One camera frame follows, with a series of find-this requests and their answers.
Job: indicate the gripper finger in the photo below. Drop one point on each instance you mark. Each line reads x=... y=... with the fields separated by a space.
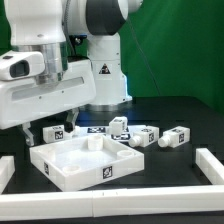
x=29 y=137
x=71 y=119

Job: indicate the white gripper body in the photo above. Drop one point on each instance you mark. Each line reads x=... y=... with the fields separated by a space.
x=23 y=101

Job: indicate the white front fence rail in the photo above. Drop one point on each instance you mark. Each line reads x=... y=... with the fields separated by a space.
x=100 y=203

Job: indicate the white left fence rail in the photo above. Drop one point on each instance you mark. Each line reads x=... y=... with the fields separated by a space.
x=7 y=169

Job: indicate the white square tabletop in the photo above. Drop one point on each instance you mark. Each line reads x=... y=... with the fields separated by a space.
x=84 y=162

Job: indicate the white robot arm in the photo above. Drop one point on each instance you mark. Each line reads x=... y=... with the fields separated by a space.
x=65 y=54

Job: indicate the white right fence rail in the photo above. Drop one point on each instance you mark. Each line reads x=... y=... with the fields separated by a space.
x=211 y=167

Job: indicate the white paper marker sheet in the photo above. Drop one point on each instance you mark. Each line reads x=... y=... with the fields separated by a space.
x=104 y=130

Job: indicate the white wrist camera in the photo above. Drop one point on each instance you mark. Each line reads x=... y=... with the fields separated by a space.
x=18 y=65

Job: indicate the white fence rail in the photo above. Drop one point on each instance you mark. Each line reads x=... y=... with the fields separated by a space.
x=7 y=169
x=100 y=203
x=211 y=167

